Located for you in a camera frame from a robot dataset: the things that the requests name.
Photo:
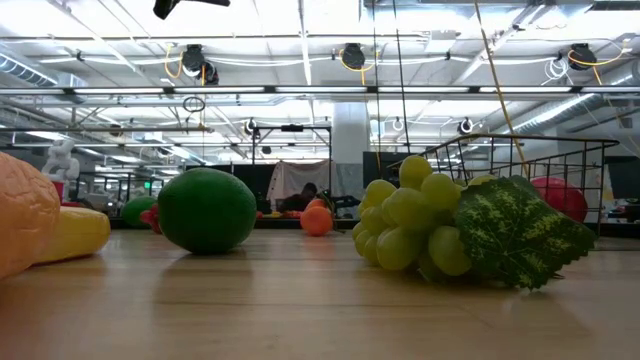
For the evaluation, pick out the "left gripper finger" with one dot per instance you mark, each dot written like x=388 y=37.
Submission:
x=162 y=7

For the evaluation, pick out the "large green toy lime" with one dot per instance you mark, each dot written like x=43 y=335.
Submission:
x=205 y=210

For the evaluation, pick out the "yellow toy banana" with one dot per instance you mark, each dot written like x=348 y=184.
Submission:
x=75 y=232

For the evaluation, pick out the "yellow orange toy mango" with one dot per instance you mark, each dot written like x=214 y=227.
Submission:
x=25 y=215

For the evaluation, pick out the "red toy pomegranate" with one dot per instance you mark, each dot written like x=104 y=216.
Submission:
x=565 y=200

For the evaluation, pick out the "long ceiling light bar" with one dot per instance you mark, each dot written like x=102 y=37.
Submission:
x=320 y=89

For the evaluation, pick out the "white robot figure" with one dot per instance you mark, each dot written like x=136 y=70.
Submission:
x=61 y=160

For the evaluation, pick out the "red stacked bins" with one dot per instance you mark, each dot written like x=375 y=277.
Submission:
x=58 y=192

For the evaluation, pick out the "purple toy grape bunch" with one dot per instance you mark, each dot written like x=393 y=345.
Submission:
x=151 y=220

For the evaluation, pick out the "white building pillar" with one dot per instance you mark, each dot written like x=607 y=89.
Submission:
x=350 y=130

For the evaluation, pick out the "person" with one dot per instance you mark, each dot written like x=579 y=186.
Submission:
x=300 y=200

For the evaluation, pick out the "orange toy tangerine sprig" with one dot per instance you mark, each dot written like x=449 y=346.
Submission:
x=316 y=221

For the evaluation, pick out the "black monitor panel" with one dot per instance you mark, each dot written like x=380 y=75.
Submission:
x=372 y=167

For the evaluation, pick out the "green toy grape bunch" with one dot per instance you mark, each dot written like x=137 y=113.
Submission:
x=440 y=235

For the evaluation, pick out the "black station camera frame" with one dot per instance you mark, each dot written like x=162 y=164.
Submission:
x=292 y=127

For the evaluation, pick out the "black aluminium table frame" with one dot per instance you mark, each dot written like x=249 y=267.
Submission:
x=280 y=224

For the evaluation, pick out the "silver ventilation duct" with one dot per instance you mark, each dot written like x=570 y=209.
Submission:
x=575 y=107

